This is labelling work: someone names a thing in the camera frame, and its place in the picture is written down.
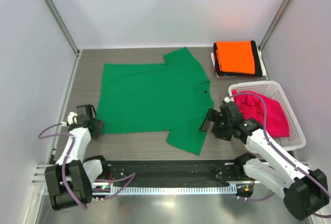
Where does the green t-shirt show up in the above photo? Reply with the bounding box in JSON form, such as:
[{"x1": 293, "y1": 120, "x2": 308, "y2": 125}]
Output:
[{"x1": 97, "y1": 48, "x2": 214, "y2": 155}]

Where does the left aluminium frame post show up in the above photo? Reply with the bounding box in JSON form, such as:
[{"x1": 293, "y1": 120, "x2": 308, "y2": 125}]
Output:
[{"x1": 44, "y1": 0, "x2": 80, "y2": 56}]

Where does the folded orange t-shirt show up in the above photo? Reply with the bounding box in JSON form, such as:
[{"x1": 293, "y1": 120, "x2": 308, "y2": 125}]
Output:
[{"x1": 216, "y1": 41, "x2": 255, "y2": 74}]

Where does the aluminium frame post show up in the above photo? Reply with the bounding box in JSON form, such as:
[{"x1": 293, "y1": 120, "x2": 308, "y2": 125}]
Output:
[
  {"x1": 44, "y1": 0, "x2": 80, "y2": 56},
  {"x1": 259, "y1": 0, "x2": 292, "y2": 51}
]

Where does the folded black t-shirt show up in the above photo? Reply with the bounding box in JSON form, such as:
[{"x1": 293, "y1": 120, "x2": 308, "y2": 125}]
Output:
[{"x1": 213, "y1": 40, "x2": 263, "y2": 77}]

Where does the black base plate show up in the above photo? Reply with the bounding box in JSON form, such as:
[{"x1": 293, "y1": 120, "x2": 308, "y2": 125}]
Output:
[{"x1": 107, "y1": 160, "x2": 253, "y2": 188}]

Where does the right aluminium frame post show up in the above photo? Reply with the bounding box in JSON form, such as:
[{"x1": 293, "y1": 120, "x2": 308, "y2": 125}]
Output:
[{"x1": 259, "y1": 0, "x2": 292, "y2": 51}]

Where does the pink t-shirt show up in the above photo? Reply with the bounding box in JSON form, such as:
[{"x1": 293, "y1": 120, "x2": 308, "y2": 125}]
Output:
[{"x1": 234, "y1": 91, "x2": 290, "y2": 138}]

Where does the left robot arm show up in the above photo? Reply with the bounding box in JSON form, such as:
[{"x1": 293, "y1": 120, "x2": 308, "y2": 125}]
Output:
[{"x1": 38, "y1": 104, "x2": 110, "y2": 211}]

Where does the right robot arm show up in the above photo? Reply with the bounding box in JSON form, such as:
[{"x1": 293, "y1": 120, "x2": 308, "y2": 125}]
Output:
[{"x1": 199, "y1": 101, "x2": 330, "y2": 220}]

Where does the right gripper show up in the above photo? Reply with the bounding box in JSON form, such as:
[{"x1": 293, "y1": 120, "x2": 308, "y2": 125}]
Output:
[{"x1": 199, "y1": 109, "x2": 233, "y2": 142}]

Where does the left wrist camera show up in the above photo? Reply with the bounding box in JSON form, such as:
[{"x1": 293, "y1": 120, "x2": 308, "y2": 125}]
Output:
[{"x1": 67, "y1": 112, "x2": 78, "y2": 126}]

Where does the white slotted cable duct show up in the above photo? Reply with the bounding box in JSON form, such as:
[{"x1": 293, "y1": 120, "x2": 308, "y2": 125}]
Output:
[{"x1": 45, "y1": 185, "x2": 237, "y2": 196}]

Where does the white plastic basket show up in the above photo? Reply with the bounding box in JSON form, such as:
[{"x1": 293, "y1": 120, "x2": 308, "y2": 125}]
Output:
[{"x1": 228, "y1": 81, "x2": 306, "y2": 151}]

